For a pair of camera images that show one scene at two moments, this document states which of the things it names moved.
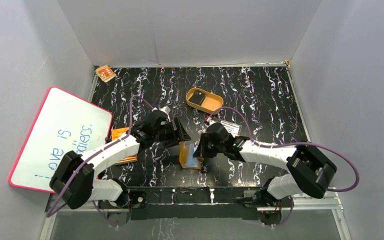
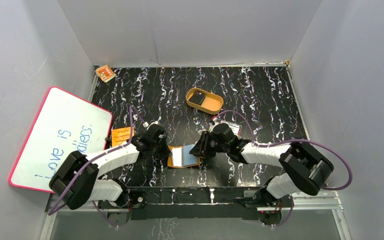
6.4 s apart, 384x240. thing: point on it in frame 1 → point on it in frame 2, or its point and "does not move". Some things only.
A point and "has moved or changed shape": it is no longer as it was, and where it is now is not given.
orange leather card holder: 187,160 has moved or changed shape
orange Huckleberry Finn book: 116,133 does not move
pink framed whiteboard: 65,123 does not move
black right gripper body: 208,149 does not move
